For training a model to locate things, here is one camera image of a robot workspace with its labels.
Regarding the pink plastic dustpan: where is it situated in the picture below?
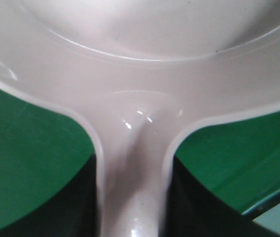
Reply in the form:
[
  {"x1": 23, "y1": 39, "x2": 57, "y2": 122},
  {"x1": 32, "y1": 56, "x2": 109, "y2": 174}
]
[{"x1": 0, "y1": 0, "x2": 280, "y2": 237}]

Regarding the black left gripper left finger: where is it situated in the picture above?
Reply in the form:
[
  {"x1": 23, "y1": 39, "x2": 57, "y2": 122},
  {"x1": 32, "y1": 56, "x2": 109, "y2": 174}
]
[{"x1": 0, "y1": 155, "x2": 97, "y2": 237}]

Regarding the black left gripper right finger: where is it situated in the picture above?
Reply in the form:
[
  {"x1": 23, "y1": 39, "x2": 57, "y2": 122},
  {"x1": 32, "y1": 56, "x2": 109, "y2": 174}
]
[{"x1": 166, "y1": 157, "x2": 278, "y2": 237}]

